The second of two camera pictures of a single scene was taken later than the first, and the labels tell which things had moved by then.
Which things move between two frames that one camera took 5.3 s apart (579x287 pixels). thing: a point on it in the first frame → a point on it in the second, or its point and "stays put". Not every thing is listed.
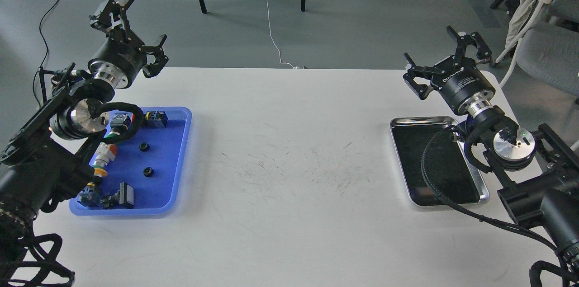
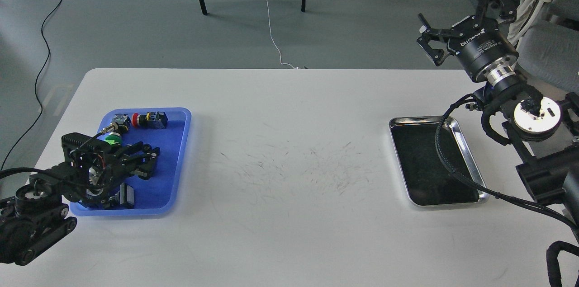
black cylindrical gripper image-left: x=121 y=56 → x=91 y=166
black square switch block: x=124 y=197 stays put
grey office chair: x=549 y=54 stays put
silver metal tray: x=437 y=167 stays put
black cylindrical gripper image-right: x=458 y=78 → x=476 y=40
